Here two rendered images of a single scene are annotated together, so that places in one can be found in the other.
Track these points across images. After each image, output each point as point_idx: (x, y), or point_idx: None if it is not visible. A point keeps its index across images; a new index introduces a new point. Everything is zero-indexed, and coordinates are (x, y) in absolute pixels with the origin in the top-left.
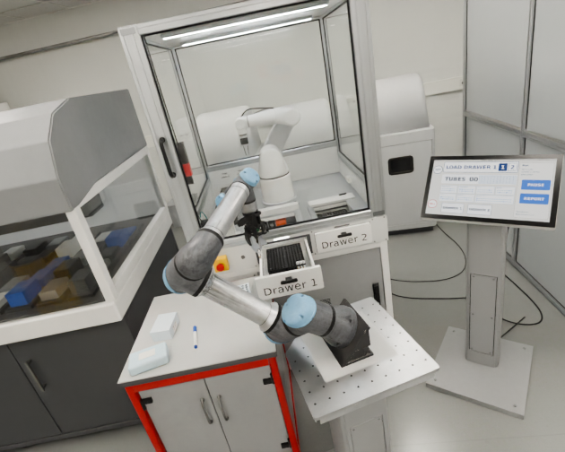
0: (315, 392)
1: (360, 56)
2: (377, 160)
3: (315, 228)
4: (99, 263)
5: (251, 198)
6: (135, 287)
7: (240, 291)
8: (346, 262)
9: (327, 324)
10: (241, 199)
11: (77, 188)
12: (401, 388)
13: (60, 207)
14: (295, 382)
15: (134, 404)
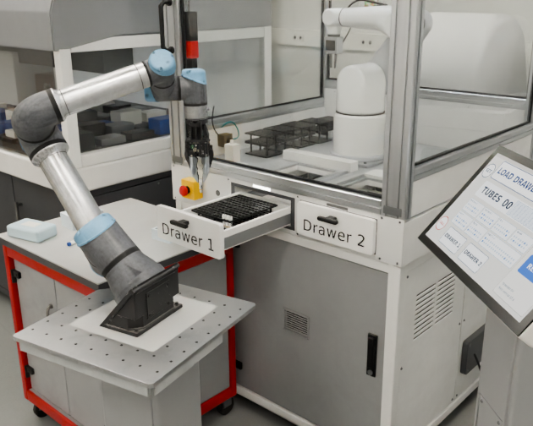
0: (49, 324)
1: None
2: (403, 117)
3: (302, 193)
4: (67, 120)
5: (193, 101)
6: (121, 177)
7: (74, 182)
8: (337, 272)
9: (105, 261)
10: (125, 81)
11: (76, 31)
12: (104, 377)
13: (47, 44)
14: (238, 417)
15: (6, 269)
